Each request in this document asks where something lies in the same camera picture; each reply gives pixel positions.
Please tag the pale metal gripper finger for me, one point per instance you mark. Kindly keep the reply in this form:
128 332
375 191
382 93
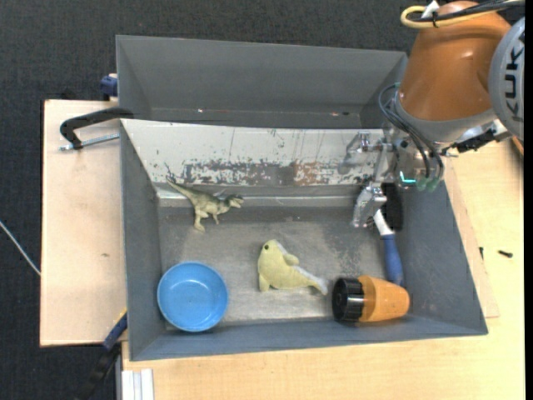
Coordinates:
368 202
361 156

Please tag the orange bottle with black cap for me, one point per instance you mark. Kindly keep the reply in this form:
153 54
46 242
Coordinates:
384 300

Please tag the yellow plush seal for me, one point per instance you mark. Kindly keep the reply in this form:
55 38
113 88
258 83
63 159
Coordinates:
279 271

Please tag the grey metal bin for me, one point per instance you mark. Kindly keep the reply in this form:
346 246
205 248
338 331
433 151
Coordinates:
258 81

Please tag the small black screw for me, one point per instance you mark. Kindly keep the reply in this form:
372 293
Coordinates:
506 253

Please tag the green toy dinosaur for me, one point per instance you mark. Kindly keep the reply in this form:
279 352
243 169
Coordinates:
207 205

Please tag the blue bowl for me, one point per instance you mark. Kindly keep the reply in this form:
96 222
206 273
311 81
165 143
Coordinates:
192 297

